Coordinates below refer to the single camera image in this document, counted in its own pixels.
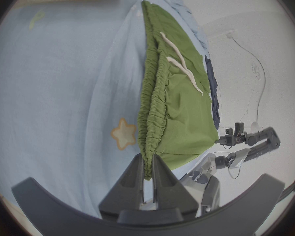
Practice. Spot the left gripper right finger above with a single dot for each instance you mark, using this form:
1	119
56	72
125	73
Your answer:
169	188

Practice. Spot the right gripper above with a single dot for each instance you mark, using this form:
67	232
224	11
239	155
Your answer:
228	140

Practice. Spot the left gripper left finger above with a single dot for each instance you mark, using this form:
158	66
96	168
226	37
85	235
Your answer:
125	188

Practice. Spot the green shorts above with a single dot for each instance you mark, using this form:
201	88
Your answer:
182	112

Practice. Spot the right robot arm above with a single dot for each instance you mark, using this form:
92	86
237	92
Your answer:
268	138

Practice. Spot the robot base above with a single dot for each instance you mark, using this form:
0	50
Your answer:
199	181

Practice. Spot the dark blue garment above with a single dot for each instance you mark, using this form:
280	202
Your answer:
214	95

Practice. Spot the bed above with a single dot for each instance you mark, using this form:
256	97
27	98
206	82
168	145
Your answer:
64	82

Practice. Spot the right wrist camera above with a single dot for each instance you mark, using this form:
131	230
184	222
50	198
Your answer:
229	131

